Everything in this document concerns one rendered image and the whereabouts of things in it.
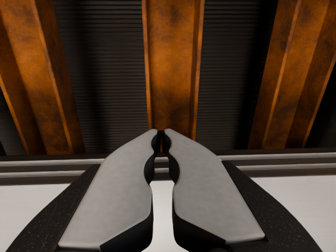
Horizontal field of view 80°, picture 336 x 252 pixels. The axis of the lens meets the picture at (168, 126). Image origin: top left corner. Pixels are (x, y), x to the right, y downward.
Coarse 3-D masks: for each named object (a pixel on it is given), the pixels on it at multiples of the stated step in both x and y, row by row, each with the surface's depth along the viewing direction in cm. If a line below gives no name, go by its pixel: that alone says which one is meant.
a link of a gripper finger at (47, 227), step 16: (80, 176) 9; (64, 192) 8; (80, 192) 8; (48, 208) 7; (64, 208) 7; (32, 224) 7; (48, 224) 7; (64, 224) 7; (16, 240) 6; (32, 240) 6; (48, 240) 6
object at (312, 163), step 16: (0, 160) 23; (16, 160) 23; (32, 160) 23; (48, 160) 23; (64, 160) 23; (80, 160) 23; (96, 160) 24; (160, 160) 24; (240, 160) 24; (256, 160) 24; (272, 160) 24; (288, 160) 24; (304, 160) 24; (320, 160) 24; (0, 176) 23; (16, 176) 23; (32, 176) 23; (48, 176) 23; (64, 176) 23; (160, 176) 23; (256, 176) 23
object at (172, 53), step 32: (160, 0) 29; (192, 0) 29; (160, 32) 31; (192, 32) 31; (160, 64) 33; (192, 64) 32; (160, 96) 36; (192, 96) 33; (160, 128) 38; (192, 128) 34
